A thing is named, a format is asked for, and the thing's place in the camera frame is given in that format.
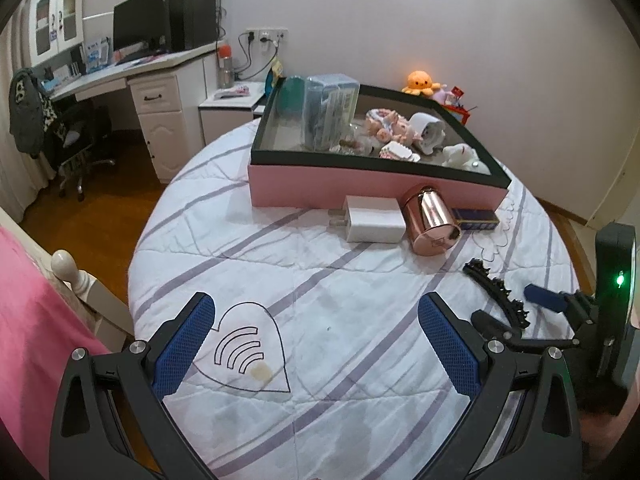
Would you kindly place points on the white wall socket strip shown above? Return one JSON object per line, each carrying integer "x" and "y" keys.
{"x": 267, "y": 35}

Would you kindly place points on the white side table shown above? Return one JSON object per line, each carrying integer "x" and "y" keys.
{"x": 225, "y": 107}

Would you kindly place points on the red capped bottle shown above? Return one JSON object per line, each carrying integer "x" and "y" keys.
{"x": 226, "y": 65}

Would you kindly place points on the pink pouch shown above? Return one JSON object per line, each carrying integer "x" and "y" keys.
{"x": 232, "y": 92}

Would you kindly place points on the black office chair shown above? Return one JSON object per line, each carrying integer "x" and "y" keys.
{"x": 80, "y": 125}

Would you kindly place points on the grey jacket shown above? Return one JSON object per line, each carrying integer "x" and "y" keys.
{"x": 25, "y": 110}

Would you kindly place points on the white charger plug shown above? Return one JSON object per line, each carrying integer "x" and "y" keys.
{"x": 372, "y": 220}

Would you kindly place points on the orange octopus plush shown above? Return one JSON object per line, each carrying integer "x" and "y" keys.
{"x": 420, "y": 82}

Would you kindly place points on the person's right forearm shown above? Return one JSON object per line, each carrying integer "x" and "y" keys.
{"x": 610, "y": 442}

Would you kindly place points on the white mug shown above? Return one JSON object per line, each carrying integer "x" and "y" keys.
{"x": 427, "y": 130}

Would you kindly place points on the black computer tower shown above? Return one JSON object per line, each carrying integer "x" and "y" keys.
{"x": 192, "y": 17}

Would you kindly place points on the white door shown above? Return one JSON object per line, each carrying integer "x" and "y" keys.
{"x": 607, "y": 200}

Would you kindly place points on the light curtain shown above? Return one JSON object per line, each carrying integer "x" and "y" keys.
{"x": 7, "y": 170}

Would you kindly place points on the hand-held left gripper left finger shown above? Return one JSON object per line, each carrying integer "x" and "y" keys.
{"x": 182, "y": 347}

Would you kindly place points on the white glass door cabinet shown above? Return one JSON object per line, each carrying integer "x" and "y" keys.
{"x": 70, "y": 10}

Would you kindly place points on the rose gold metal cup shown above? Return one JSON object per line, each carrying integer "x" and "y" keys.
{"x": 432, "y": 220}

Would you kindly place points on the pink plain blanket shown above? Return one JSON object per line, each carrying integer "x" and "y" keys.
{"x": 35, "y": 335}

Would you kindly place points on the black keyboard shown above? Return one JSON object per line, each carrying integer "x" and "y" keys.
{"x": 132, "y": 55}

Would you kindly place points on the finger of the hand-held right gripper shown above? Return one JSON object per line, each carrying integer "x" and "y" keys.
{"x": 542, "y": 297}
{"x": 495, "y": 327}

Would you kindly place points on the dark blue small box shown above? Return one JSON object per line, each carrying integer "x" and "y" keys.
{"x": 475, "y": 220}

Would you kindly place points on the white desk with drawers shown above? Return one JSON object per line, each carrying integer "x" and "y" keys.
{"x": 155, "y": 125}

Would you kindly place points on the pink storage box black rim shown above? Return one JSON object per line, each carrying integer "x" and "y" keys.
{"x": 350, "y": 185}

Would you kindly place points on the purple plush toy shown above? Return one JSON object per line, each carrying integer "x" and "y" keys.
{"x": 442, "y": 96}

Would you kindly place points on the white elephant toy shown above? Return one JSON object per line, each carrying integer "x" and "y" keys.
{"x": 460, "y": 155}

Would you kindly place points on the black hair clip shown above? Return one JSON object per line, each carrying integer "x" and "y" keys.
{"x": 492, "y": 285}

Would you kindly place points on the orange storage bin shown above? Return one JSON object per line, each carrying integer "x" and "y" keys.
{"x": 457, "y": 112}

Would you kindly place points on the white bed post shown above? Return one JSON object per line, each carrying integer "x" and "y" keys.
{"x": 65, "y": 262}

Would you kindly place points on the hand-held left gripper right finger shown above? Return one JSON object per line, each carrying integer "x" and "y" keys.
{"x": 450, "y": 350}

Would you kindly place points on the blue white box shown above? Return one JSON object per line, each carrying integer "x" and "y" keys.
{"x": 97, "y": 52}

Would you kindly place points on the clear plastic box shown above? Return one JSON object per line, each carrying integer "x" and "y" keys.
{"x": 327, "y": 110}

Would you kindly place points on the black computer monitor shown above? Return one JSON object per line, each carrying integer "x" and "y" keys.
{"x": 140, "y": 20}

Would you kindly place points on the small doll figurine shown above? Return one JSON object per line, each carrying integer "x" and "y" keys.
{"x": 397, "y": 131}

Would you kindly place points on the red small card box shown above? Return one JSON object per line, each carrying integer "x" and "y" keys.
{"x": 456, "y": 92}

